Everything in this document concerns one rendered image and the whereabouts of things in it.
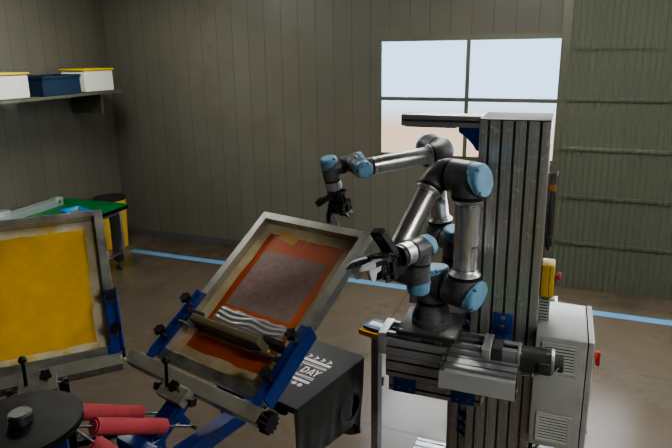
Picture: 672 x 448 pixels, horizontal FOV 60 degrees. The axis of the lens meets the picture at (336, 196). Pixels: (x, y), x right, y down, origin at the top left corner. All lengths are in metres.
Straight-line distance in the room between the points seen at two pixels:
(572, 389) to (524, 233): 0.62
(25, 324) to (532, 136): 2.08
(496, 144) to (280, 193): 4.69
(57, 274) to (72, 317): 0.24
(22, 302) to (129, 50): 5.18
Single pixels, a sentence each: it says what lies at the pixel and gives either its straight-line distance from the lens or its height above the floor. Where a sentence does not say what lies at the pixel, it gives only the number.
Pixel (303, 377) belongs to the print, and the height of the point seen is 0.95.
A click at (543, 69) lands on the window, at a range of 5.76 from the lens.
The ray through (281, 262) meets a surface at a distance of 2.48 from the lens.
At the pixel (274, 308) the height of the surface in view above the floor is 1.30.
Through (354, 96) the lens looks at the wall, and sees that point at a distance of 6.14.
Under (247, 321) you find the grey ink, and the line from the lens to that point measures 2.34.
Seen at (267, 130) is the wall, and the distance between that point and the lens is 6.60.
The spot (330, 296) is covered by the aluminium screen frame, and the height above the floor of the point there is 1.38.
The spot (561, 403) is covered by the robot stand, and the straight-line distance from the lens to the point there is 2.50.
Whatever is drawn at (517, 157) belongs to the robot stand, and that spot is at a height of 1.89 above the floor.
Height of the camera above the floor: 2.28
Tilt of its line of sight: 14 degrees down
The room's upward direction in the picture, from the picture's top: 1 degrees counter-clockwise
